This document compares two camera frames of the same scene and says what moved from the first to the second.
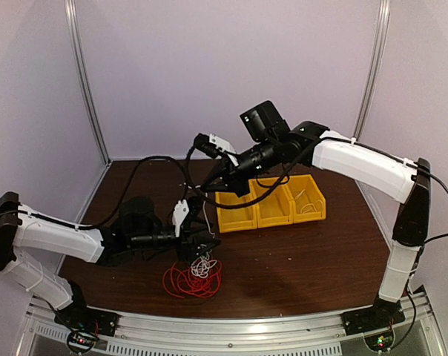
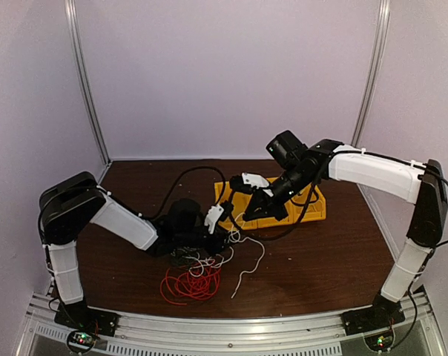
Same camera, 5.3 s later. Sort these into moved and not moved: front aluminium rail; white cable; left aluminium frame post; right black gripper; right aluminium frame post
Moved: white cable; right black gripper
Not moved: left aluminium frame post; front aluminium rail; right aluminium frame post
